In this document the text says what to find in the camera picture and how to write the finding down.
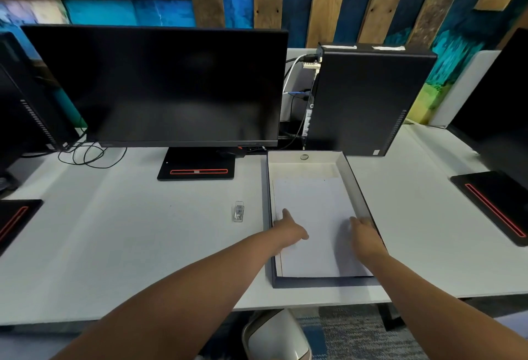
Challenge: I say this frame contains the black desktop computer tower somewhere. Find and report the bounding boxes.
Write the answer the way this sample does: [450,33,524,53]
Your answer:
[0,32,82,159]
[304,43,438,157]

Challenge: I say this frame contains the black cable bundle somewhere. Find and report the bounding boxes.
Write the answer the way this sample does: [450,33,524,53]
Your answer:
[278,98,309,151]

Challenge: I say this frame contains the large black computer monitor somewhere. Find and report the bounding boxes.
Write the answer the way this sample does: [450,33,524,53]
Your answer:
[21,24,289,148]

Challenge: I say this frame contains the person's left forearm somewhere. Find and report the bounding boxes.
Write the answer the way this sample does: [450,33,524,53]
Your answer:
[51,230,285,360]

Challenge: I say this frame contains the person's right hand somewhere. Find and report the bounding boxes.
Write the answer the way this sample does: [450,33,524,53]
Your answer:
[349,216,389,262]

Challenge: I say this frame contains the person's right forearm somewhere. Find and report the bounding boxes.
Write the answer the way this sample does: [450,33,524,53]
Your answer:
[365,248,528,360]

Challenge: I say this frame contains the person's left hand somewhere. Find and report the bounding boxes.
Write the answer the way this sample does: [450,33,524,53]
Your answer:
[270,208,309,255]

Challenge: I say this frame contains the white cable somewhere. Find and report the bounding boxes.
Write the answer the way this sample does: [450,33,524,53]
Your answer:
[283,54,308,93]

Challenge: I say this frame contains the dark box with white interior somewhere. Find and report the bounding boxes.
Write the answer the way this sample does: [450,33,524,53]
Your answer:
[266,150,382,289]

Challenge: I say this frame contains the black table leg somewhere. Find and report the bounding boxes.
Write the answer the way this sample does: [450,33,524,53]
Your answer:
[377,302,407,332]

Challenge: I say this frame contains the black monitor stand base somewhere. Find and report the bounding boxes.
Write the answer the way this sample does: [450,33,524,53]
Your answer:
[450,171,528,248]
[0,199,44,257]
[157,147,236,182]

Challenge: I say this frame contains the looped black cable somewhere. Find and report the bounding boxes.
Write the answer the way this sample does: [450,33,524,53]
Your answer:
[57,131,128,170]

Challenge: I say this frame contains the white paper sheets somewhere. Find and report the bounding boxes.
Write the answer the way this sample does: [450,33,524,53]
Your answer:
[272,177,374,279]

